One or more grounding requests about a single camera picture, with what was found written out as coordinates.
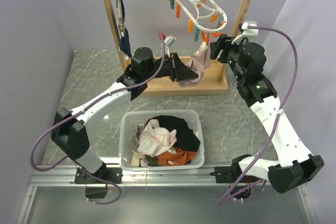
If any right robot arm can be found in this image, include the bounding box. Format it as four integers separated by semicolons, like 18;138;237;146
209;35;324;194

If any white underwear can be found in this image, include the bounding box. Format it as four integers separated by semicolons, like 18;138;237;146
138;119;176;157

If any white plastic laundry basket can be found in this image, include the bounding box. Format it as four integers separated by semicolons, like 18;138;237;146
119;110;205;172

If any aluminium mounting rail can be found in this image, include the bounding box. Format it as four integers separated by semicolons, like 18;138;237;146
28;163;307;188

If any wooden clip hanger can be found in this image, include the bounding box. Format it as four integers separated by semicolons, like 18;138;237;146
116;0;128;38

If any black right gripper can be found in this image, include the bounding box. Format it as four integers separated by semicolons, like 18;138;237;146
209;35;248;82

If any navy blue underwear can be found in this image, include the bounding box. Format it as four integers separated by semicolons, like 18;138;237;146
115;0;132;59

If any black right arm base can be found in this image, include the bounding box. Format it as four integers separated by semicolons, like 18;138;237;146
210;165;259;200

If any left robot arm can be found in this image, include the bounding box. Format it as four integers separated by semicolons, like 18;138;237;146
51;47;198;183

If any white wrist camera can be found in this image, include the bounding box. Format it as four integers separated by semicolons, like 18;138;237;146
231;20;258;45
159;33;176;56

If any pink beige underwear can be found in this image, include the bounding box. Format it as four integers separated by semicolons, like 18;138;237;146
178;42;211;88

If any wooden clothes rack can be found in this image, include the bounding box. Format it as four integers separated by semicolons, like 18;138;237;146
103;0;251;97

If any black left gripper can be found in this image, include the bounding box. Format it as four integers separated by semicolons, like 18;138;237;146
144;53;198;82

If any white clip hanger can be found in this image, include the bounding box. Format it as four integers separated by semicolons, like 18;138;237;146
169;0;228;44

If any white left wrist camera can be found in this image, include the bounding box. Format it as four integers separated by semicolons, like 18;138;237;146
159;33;176;56

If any orange brown garment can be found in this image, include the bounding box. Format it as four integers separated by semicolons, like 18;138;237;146
157;148;197;166

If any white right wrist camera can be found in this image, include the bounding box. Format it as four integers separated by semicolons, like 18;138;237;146
231;20;258;45

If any grey garment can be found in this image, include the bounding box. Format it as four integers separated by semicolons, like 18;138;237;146
128;130;141;152

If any black underwear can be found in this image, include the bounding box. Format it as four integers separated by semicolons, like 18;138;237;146
152;115;200;152

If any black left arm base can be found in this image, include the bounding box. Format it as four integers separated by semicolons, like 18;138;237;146
74;165;122;200

